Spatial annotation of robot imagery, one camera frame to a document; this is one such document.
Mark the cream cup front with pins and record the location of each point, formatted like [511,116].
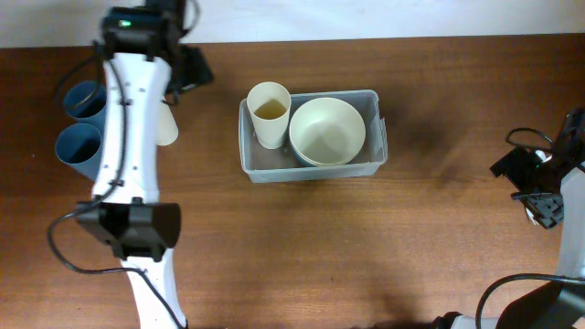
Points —
[269,104]

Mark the blue bowl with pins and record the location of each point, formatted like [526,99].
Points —
[297,159]

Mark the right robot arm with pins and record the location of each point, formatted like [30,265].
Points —
[549,177]

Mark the cream bowl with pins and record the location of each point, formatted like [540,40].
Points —
[327,132]

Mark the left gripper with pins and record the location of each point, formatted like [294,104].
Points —
[201,72]

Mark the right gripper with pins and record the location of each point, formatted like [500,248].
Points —
[548,212]

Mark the clear plastic storage container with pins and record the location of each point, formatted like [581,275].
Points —
[274,166]

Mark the cream cup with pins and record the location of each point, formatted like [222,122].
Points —
[269,104]
[167,129]

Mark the white plastic fork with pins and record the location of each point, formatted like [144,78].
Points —
[533,212]

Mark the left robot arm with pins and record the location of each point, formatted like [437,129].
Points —
[143,60]

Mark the white plastic spoon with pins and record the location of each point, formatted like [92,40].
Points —
[542,155]

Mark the blue cup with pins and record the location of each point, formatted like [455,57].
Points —
[86,103]
[79,146]

